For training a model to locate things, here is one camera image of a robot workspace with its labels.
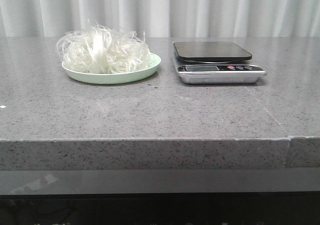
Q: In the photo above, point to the white vermicelli noodle bundle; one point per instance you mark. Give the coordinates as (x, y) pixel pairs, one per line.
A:
(101, 50)

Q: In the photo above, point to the light green round plate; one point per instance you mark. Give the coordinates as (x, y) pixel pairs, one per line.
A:
(116, 78)

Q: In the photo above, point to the black silver kitchen scale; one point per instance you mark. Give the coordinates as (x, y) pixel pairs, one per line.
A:
(214, 62)

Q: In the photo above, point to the white pleated curtain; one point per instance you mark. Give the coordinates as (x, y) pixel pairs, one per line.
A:
(163, 18)

